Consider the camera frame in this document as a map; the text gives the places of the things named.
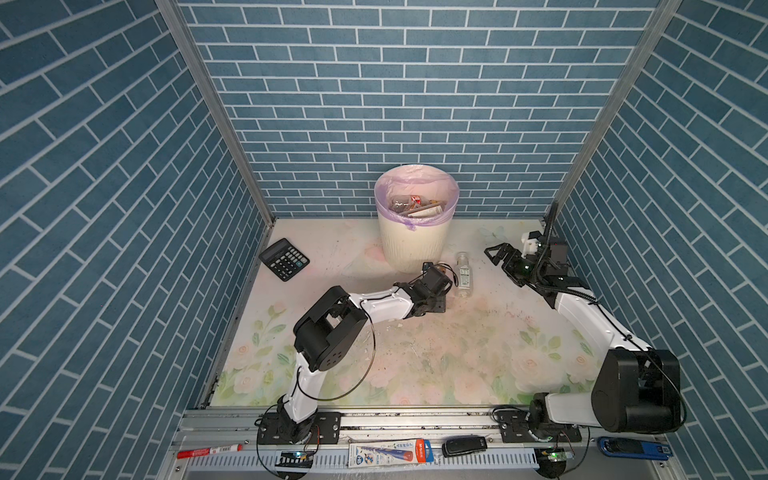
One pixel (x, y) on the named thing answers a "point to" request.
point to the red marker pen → (206, 451)
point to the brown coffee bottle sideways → (421, 208)
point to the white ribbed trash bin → (410, 250)
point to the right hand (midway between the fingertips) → (492, 253)
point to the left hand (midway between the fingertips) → (440, 300)
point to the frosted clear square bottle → (427, 212)
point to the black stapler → (463, 444)
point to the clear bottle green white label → (465, 276)
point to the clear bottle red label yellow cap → (404, 203)
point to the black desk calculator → (284, 259)
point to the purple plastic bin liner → (429, 182)
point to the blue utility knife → (634, 448)
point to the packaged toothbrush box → (387, 452)
